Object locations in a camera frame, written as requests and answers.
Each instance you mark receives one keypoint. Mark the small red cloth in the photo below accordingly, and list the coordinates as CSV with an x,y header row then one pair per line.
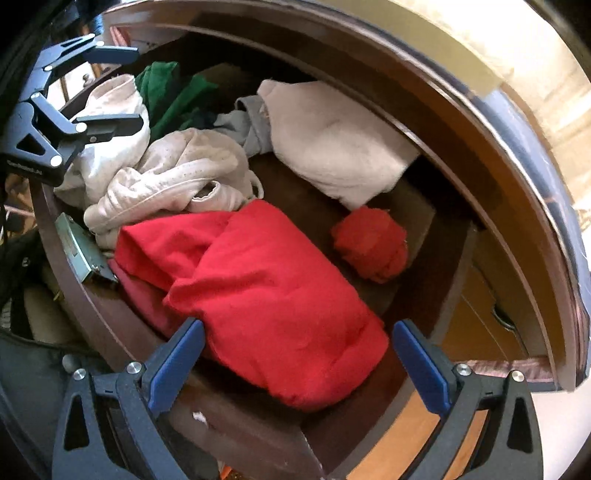
x,y
369,244

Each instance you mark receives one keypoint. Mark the pink table underlay cloth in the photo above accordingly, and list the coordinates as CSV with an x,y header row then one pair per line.
x,y
503,369

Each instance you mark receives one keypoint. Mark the small white paper scrap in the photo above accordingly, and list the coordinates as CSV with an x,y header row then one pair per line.
x,y
199,417

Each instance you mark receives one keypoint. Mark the wooden side drawer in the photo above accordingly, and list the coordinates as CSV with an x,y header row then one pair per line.
x,y
496,307

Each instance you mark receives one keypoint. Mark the metal drawer bracket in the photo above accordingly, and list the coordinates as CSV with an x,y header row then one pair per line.
x,y
81,249

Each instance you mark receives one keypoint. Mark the grey underwear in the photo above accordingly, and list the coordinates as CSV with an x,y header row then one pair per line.
x,y
244,124

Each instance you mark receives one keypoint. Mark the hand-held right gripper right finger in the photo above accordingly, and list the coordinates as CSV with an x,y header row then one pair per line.
x,y
425,364

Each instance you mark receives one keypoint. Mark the cream dotted underwear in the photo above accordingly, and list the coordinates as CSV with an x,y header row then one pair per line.
x,y
184,166

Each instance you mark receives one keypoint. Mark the large red underwear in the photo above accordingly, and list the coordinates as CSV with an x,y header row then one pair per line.
x,y
258,295

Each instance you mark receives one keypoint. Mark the pale pink garment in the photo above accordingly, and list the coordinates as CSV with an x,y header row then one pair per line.
x,y
332,138

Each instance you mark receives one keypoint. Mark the green underwear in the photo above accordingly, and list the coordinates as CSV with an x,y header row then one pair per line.
x,y
171,92

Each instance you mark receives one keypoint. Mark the brown wooden drawer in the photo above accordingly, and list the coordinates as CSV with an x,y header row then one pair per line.
x,y
286,189

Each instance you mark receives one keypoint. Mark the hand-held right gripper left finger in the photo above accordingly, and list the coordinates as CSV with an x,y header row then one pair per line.
x,y
178,360

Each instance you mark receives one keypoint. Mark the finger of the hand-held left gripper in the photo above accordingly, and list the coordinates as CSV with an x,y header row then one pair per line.
x,y
115,125
113,54

